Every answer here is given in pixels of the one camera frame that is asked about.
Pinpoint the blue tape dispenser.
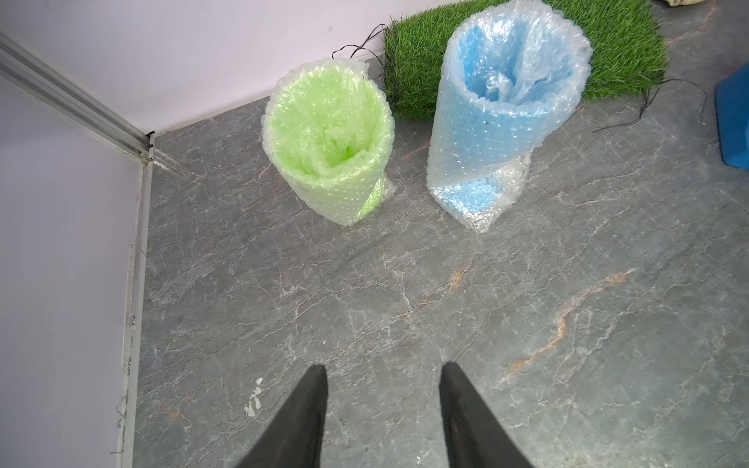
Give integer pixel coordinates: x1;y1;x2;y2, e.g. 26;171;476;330
715;64;749;170

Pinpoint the bubble wrap sheet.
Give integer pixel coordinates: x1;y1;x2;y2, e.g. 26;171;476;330
260;57;397;227
425;0;594;234

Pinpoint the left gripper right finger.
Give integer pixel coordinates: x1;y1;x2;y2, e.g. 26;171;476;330
439;362;532;468

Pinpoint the green plastic wine glass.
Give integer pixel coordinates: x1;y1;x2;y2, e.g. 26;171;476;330
274;75;387;220

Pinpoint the green artificial grass mat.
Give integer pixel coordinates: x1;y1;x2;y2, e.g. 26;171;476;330
383;0;668;120

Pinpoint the blue plastic wine glass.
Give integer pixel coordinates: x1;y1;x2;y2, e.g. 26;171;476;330
435;16;577;218

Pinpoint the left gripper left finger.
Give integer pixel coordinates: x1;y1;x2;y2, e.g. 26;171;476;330
237;364;328;468

